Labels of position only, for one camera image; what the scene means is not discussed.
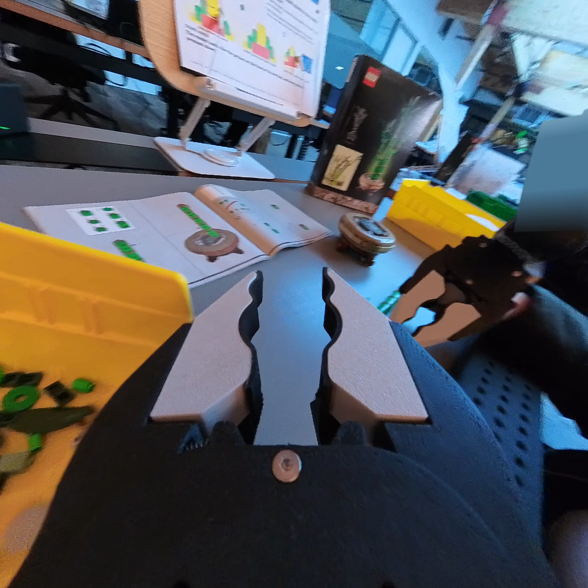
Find green brick bamboo stalk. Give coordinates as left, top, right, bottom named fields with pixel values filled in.
left=377, top=289, right=405, bottom=319

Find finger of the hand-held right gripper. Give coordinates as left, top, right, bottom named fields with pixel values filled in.
left=389, top=269, right=449, bottom=325
left=413, top=303, right=484, bottom=349

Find dark grey speaker box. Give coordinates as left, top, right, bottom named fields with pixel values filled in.
left=0, top=85, right=30, bottom=136

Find green plastic crate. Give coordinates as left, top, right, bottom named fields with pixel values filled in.
left=466, top=190, right=519, bottom=222

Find brown round brick base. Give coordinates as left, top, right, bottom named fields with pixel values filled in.
left=337, top=212, right=397, bottom=266

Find printed instruction sheet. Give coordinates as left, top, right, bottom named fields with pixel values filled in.
left=174, top=0, right=331, bottom=118

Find black office chair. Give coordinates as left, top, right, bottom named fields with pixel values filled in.
left=18, top=55, right=120, bottom=127

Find person's right forearm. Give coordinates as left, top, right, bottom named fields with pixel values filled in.
left=473, top=276, right=588, bottom=442

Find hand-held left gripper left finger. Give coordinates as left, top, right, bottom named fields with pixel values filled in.
left=149, top=270, right=266, bottom=439

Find open instruction booklet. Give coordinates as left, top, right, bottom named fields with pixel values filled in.
left=23, top=184, right=332, bottom=289

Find black toy brick set box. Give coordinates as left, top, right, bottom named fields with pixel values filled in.
left=307, top=55, right=443, bottom=216

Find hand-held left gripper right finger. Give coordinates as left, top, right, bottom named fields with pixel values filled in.
left=312, top=267, right=431, bottom=445

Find black flat pad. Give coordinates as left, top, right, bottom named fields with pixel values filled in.
left=0, top=133, right=180, bottom=173

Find grey desk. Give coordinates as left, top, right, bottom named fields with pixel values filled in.
left=0, top=163, right=465, bottom=460

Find pile of green toy bricks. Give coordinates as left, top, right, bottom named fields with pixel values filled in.
left=0, top=367, right=97, bottom=488

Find person's right hand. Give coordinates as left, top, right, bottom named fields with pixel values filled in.
left=505, top=289, right=536, bottom=321

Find yellow plastic bin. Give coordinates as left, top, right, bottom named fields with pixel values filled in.
left=386, top=179, right=506, bottom=251
left=0, top=223, right=194, bottom=588

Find small black toy set box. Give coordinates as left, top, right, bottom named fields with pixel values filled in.
left=436, top=131, right=524, bottom=194

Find black studded mat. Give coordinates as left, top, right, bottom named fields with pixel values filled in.
left=455, top=354, right=547, bottom=520

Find wooden background desk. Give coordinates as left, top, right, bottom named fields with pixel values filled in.
left=0, top=0, right=152, bottom=58

